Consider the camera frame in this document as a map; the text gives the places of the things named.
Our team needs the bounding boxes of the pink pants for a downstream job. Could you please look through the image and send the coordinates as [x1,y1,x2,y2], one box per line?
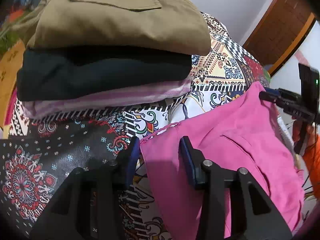
[140,82,303,239]

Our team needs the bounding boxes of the orange sleeve forearm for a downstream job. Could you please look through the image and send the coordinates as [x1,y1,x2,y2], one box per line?
[303,135,320,200]

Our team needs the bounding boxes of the right hand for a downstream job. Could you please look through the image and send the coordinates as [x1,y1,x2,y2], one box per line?
[292,120,317,155]

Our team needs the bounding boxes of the patchwork patterned bedspread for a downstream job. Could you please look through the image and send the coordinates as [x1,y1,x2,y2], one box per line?
[1,13,270,239]

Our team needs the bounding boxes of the brown wooden door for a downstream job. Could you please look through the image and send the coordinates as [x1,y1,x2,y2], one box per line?
[244,0,316,75]

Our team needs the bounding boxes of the folded lilac striped garment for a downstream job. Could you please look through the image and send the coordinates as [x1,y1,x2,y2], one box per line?
[22,75,193,119]

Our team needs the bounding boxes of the folded black garment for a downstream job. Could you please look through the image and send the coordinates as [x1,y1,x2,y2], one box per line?
[17,45,192,101]

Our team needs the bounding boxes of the folded khaki pants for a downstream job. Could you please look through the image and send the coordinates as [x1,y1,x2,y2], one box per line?
[13,0,211,55]

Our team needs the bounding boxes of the pile of clothes bundle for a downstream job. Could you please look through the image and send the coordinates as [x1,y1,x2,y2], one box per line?
[9,0,41,22]

